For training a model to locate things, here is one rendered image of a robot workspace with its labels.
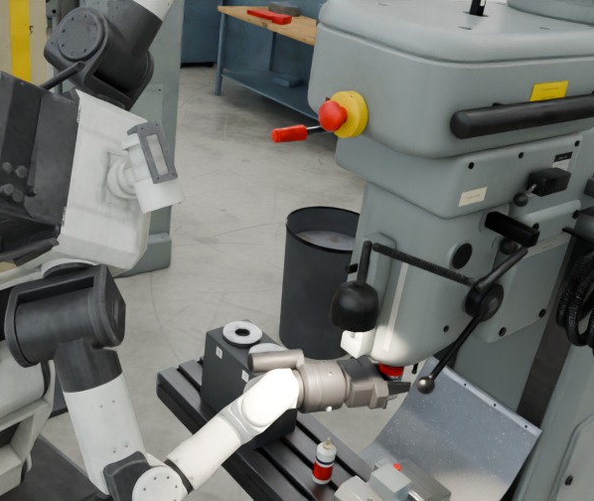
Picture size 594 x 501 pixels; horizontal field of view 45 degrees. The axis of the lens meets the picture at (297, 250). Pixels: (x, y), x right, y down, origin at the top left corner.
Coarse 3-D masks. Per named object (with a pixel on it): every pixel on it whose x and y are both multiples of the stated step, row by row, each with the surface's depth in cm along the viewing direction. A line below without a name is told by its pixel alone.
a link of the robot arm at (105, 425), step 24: (120, 384) 106; (72, 408) 104; (96, 408) 103; (120, 408) 105; (96, 432) 104; (120, 432) 105; (96, 456) 104; (120, 456) 105; (144, 456) 107; (96, 480) 105; (120, 480) 104; (144, 480) 105; (168, 480) 107
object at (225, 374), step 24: (216, 336) 163; (240, 336) 164; (264, 336) 166; (216, 360) 163; (240, 360) 156; (216, 384) 165; (240, 384) 157; (216, 408) 168; (264, 432) 158; (288, 432) 164
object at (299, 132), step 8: (280, 128) 102; (288, 128) 102; (296, 128) 103; (304, 128) 104; (312, 128) 105; (320, 128) 106; (272, 136) 102; (280, 136) 101; (288, 136) 102; (296, 136) 103; (304, 136) 104
